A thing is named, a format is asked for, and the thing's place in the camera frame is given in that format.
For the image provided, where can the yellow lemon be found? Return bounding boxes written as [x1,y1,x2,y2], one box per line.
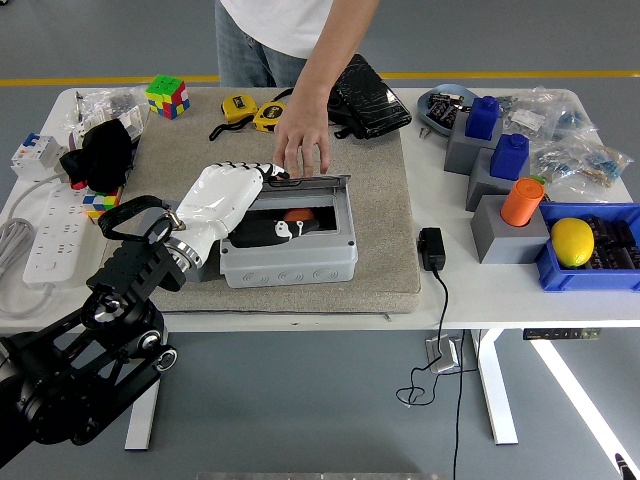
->
[549,217,596,269]

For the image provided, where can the black cloth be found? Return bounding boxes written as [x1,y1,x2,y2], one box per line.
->
[58,118,137,194]

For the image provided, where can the large clear bag of components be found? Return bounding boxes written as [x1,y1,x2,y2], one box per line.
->
[529,137,634,204]

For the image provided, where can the smoky transparent hinged lid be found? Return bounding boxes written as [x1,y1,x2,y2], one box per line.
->
[259,173,352,194]

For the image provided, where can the black power adapter plug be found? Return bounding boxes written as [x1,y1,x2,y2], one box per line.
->
[417,226,447,272]

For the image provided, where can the silver metal floor device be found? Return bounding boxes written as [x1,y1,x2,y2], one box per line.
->
[424,337,461,375]

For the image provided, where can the black pouch with strap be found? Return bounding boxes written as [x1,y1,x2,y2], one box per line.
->
[273,53,413,141]

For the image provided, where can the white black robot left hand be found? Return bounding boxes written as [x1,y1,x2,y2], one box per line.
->
[174,160,321,260]

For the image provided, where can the white blue circuit breaker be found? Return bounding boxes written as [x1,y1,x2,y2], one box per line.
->
[10,132,69,182]

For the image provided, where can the clear bags small parts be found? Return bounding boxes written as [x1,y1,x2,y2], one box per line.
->
[74,87,151,146]

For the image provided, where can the black table control panel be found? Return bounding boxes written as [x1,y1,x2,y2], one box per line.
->
[522,327,602,341]

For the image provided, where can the grey-white power strip cable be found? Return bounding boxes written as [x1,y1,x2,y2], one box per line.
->
[0,172,69,321]

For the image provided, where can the black adapter cord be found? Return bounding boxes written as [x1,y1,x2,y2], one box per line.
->
[395,267,451,407]

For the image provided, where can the black table power cable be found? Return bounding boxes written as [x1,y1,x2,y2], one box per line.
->
[451,328,481,480]

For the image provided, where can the blue-grey dish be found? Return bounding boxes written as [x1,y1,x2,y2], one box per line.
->
[416,83,482,137]

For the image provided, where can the large Rubik's cube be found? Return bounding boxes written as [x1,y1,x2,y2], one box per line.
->
[144,73,191,121]

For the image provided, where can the small Rubik's cube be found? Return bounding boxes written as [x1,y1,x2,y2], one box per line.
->
[81,188,124,226]

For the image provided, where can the small white plastic part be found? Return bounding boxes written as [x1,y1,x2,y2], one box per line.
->
[118,106,146,141]

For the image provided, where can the grey plastic junction box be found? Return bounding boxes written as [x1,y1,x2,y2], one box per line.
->
[218,174,359,289]

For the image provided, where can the grey-brown mat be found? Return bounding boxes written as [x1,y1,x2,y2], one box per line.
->
[93,88,422,315]

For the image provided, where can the yellow tape measure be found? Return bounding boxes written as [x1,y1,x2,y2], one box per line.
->
[252,101,290,134]
[208,94,260,141]

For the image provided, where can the blue plastic bin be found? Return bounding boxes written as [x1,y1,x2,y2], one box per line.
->
[533,201,640,294]

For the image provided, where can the clear bag white label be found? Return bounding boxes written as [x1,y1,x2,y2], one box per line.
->
[501,87,571,141]

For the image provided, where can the white power strip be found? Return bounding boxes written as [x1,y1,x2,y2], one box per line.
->
[22,185,96,290]

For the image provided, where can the person's left hand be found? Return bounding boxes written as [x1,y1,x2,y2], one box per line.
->
[273,92,332,177]

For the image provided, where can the blue plastic block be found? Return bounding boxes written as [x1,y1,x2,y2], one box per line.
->
[488,133,531,181]
[464,95,503,140]

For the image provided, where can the person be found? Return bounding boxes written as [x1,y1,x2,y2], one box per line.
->
[214,0,341,89]

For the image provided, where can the clear bag blue components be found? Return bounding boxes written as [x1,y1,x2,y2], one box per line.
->
[552,102,601,149]

